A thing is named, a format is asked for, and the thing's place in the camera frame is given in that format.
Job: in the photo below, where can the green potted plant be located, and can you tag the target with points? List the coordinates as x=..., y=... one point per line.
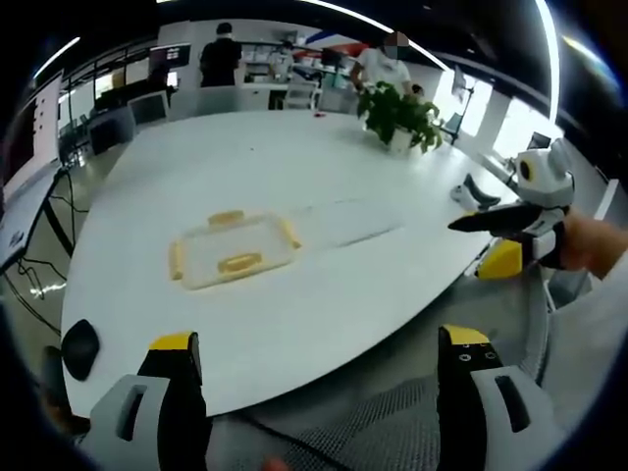
x=397, y=110

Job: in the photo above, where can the white mesh office chair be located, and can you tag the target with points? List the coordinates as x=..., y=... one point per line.
x=301, y=95

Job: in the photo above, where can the black computer mouse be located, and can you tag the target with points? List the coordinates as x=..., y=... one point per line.
x=81, y=348

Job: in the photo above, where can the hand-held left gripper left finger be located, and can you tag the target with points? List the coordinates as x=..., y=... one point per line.
x=142, y=417

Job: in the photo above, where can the grey office chair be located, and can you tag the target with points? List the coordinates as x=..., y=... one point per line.
x=147, y=108
x=110, y=130
x=218, y=100

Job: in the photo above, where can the white side desk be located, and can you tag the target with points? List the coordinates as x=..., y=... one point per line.
x=27, y=216

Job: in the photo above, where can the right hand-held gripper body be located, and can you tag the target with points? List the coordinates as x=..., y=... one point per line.
x=547, y=189

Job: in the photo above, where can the black and white gadget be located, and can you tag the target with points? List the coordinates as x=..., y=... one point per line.
x=476, y=193

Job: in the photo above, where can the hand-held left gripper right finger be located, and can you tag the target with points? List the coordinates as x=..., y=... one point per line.
x=483, y=422

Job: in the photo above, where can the person's left hand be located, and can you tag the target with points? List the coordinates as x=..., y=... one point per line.
x=276, y=465

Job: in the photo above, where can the clear plastic food container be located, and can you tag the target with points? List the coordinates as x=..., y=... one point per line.
x=230, y=247

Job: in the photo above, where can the person's right hand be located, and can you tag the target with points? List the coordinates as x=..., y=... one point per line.
x=596, y=243

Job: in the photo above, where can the dark monitor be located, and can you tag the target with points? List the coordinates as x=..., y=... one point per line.
x=169, y=58

